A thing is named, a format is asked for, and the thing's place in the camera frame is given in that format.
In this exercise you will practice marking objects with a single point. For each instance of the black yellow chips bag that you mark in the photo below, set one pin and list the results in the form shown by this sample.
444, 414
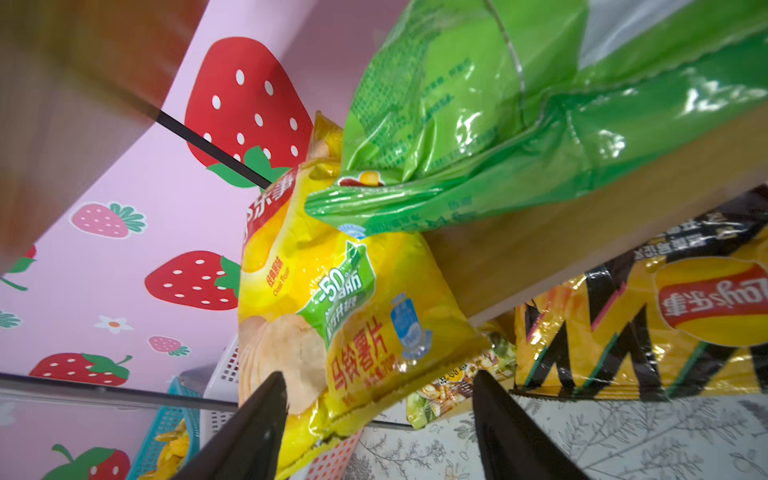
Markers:
683, 314

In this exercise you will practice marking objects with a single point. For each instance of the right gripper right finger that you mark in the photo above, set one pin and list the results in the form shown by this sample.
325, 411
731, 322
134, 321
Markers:
511, 444

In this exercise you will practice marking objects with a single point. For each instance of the yellow banana bunch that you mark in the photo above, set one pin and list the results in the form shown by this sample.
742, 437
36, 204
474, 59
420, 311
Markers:
170, 451

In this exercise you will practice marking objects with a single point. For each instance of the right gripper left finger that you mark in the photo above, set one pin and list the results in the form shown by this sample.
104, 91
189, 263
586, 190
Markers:
248, 445

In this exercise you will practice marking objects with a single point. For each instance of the black wire wooden shelf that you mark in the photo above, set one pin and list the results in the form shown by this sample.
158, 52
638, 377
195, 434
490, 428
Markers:
93, 197

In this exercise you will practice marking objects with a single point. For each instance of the small nut snack bag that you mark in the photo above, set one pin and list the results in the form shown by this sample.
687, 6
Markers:
453, 392

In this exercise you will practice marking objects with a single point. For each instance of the green chips bag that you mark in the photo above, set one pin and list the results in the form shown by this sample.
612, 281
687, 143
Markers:
471, 109

